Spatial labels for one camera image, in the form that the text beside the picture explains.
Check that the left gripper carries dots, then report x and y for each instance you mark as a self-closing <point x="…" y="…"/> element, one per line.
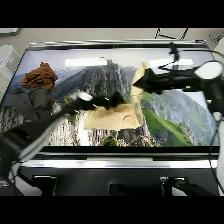
<point x="108" y="101"/>

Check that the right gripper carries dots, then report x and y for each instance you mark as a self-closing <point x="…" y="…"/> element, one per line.
<point x="156" y="81"/>

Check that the cream T-shirt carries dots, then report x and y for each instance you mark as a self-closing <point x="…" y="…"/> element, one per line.
<point x="115" y="118"/>

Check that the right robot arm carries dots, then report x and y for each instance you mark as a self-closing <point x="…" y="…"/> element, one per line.
<point x="208" y="75"/>

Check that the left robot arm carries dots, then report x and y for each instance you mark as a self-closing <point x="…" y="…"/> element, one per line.
<point x="36" y="131"/>

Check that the brown garment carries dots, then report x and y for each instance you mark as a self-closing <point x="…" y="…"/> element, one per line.
<point x="40" y="76"/>

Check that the dark grey garment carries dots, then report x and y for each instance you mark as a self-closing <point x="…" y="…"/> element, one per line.
<point x="31" y="103"/>

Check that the silver frame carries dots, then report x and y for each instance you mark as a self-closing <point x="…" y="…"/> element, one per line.
<point x="133" y="164"/>

